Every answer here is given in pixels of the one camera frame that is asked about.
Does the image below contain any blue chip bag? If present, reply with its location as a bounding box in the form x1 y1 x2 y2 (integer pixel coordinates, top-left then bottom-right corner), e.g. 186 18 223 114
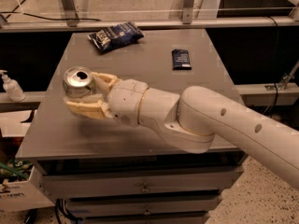
88 21 144 53

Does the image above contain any white pump bottle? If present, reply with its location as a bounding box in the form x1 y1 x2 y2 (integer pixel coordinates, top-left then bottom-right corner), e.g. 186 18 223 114
0 70 25 102

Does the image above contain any white cardboard box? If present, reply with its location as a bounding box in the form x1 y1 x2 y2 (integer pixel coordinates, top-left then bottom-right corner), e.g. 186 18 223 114
0 109 55 213

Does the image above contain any white 7up soda can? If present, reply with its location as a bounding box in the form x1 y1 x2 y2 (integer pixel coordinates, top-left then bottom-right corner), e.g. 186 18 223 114
63 66 95 98

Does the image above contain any grey drawer cabinet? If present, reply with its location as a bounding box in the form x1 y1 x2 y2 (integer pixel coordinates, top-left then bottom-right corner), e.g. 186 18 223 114
17 29 247 224

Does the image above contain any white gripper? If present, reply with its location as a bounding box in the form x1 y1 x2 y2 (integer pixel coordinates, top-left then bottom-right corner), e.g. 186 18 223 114
64 72 149 127

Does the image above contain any left metal bracket post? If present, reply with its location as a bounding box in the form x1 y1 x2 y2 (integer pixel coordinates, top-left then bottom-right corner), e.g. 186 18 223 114
61 0 78 27

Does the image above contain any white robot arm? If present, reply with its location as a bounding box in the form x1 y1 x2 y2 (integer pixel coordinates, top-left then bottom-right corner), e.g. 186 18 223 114
63 67 299 189

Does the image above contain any right metal bracket post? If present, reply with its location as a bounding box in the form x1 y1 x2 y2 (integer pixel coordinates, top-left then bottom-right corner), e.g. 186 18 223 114
182 0 194 24

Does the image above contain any black cable on floor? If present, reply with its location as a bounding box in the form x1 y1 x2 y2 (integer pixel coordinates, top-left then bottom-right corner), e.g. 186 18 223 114
0 11 102 22

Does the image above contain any dark blue rxbar wrapper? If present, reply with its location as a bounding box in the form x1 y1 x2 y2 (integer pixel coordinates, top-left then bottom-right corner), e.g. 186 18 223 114
172 49 192 70

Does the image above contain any metal bracket post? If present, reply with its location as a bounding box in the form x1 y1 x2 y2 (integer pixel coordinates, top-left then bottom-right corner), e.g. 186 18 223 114
182 0 194 24
61 0 78 27

